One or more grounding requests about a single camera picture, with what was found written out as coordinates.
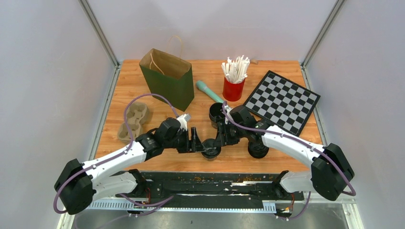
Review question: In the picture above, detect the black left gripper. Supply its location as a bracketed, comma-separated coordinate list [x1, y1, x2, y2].
[164, 127, 207, 154]

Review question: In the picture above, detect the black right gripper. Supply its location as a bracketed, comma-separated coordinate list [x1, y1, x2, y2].
[213, 121, 245, 148]

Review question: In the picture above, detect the stack of black cups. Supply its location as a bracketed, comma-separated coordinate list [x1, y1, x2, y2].
[209, 103, 225, 129]

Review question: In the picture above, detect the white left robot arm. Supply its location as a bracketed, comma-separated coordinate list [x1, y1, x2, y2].
[53, 117, 206, 215]

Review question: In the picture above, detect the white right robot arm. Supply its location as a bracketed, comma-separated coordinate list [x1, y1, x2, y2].
[209, 103, 356, 201]

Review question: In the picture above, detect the red cup holder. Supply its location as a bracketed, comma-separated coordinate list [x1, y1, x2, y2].
[222, 78, 245, 102]

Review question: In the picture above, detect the teal handheld massager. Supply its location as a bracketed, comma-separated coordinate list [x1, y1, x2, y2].
[195, 80, 224, 103]

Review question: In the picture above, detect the grey cardboard cup carrier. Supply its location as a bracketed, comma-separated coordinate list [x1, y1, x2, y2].
[117, 102, 149, 144]

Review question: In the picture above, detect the green paper bag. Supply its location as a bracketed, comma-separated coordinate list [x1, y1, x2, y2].
[139, 35, 194, 112]

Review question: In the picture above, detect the black white chessboard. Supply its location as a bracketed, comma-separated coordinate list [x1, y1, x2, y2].
[244, 71, 320, 136]

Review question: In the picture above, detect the white wrapped straws bundle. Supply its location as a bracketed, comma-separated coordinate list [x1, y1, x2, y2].
[221, 55, 250, 84]

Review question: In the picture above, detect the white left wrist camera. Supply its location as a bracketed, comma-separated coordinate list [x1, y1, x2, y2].
[176, 114, 191, 131]

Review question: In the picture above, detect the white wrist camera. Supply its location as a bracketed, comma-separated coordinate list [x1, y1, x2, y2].
[176, 114, 191, 131]
[222, 106, 233, 124]

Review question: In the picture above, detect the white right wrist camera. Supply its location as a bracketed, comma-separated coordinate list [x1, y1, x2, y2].
[222, 106, 233, 124]

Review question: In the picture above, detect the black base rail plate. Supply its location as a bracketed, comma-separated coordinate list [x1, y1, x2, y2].
[125, 171, 304, 209]

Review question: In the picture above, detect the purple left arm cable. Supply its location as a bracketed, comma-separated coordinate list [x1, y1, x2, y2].
[53, 93, 181, 215]

